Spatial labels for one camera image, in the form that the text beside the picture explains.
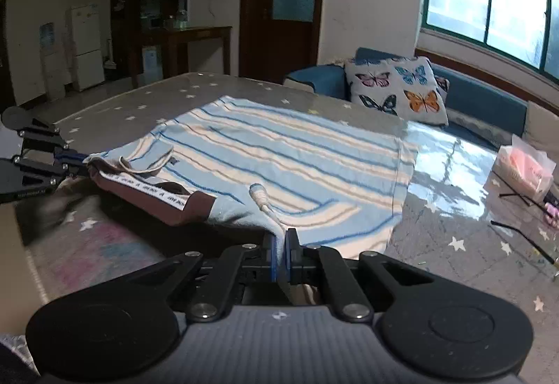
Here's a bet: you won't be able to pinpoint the white refrigerator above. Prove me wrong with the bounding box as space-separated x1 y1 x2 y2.
66 4 106 91

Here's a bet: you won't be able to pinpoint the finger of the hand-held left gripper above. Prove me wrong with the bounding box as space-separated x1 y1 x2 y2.
17 119 71 152
12 149 90 189

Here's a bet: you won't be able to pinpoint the beige pillow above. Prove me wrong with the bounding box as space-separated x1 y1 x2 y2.
522 101 559 186

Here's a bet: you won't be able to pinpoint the dark wooden door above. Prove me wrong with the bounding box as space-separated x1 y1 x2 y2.
0 0 16 105

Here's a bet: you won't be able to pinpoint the blue white carton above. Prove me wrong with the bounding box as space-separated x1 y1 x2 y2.
142 46 162 79

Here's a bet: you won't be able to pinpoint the butterfly print pillow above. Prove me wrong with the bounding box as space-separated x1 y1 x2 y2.
344 56 450 126

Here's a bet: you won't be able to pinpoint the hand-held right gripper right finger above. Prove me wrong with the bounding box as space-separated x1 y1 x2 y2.
286 229 442 322

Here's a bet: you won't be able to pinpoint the brown door with glass pane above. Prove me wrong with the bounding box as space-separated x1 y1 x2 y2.
239 0 326 83

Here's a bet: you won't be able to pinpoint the blue striped pants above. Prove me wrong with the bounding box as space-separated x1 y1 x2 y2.
87 95 420 260

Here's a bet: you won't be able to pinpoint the blue sofa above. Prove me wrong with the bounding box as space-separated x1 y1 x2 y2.
284 47 559 158

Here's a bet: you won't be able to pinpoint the pink tissue pack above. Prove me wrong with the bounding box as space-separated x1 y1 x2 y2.
493 135 556 204

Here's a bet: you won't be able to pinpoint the dark wooden cabinet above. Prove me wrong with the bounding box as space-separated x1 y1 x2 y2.
110 0 190 81

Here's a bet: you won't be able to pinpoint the grey star-print tablecloth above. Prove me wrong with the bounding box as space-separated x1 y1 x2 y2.
15 72 559 324

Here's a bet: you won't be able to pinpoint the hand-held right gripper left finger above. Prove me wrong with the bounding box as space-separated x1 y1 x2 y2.
105 231 285 322

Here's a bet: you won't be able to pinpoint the water dispenser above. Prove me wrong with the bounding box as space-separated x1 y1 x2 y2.
39 22 66 101

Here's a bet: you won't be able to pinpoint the wooden side table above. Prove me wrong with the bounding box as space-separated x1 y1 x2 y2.
131 26 232 88

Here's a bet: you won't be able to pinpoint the green-framed window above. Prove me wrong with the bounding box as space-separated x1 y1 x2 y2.
421 0 559 86

